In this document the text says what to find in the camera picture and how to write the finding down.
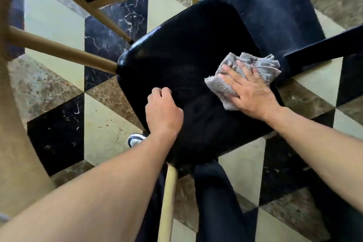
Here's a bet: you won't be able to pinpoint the person's left hand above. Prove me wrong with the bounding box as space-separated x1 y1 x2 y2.
145 87 184 141

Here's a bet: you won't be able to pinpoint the person's right hand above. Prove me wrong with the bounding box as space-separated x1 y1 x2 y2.
218 60 282 121

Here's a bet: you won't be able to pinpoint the grey cleaning cloth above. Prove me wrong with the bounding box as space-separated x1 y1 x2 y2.
204 52 282 111

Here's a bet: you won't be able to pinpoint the person's right forearm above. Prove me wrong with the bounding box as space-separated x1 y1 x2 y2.
265 106 363 213

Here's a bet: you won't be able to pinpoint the person's left forearm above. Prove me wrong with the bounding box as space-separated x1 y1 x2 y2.
0 133 182 242

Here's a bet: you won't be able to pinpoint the white and dark shoe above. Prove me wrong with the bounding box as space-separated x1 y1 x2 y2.
127 133 148 148

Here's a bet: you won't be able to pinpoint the dark navy trousers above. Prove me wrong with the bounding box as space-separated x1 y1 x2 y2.
136 161 259 242

